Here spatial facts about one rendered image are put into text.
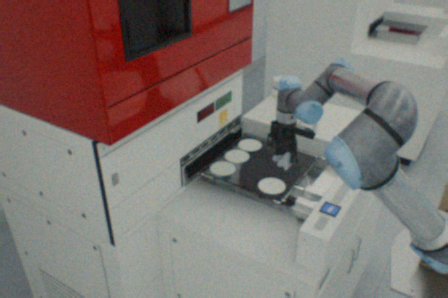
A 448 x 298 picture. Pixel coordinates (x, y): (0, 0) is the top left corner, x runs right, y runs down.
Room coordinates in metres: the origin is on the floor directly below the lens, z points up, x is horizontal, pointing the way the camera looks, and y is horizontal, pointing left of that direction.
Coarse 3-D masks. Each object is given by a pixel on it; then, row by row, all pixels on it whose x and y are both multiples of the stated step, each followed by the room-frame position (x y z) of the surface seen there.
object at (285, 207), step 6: (204, 180) 1.42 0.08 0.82; (210, 180) 1.41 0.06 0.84; (222, 186) 1.38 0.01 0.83; (228, 186) 1.36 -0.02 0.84; (234, 192) 1.35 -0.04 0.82; (240, 192) 1.33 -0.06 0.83; (252, 198) 1.30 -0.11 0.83; (258, 198) 1.29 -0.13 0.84; (270, 204) 1.26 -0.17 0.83; (276, 204) 1.25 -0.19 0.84; (282, 204) 1.23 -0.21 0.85; (288, 204) 1.23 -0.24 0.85; (282, 210) 1.23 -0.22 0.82; (288, 210) 1.22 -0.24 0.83
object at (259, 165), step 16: (224, 160) 1.46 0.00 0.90; (256, 160) 1.46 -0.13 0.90; (272, 160) 1.46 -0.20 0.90; (304, 160) 1.46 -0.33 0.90; (224, 176) 1.34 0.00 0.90; (240, 176) 1.34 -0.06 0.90; (256, 176) 1.34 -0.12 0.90; (272, 176) 1.34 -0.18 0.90; (288, 176) 1.34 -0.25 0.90; (256, 192) 1.24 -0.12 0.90
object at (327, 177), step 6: (330, 168) 1.43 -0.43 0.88; (324, 174) 1.39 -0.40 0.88; (330, 174) 1.39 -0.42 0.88; (336, 174) 1.39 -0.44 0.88; (318, 180) 1.34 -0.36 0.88; (324, 180) 1.34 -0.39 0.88; (330, 180) 1.34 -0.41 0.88; (312, 186) 1.31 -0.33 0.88; (318, 186) 1.31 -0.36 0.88; (324, 186) 1.31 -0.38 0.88; (306, 198) 1.23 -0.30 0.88; (294, 210) 1.17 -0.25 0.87; (300, 210) 1.16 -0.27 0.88; (300, 216) 1.16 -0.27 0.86; (306, 216) 1.15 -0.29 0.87
